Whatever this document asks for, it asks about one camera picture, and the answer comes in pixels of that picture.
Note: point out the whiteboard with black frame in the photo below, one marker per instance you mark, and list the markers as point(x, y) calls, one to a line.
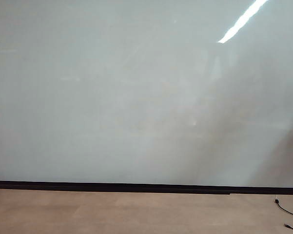
point(136, 97)

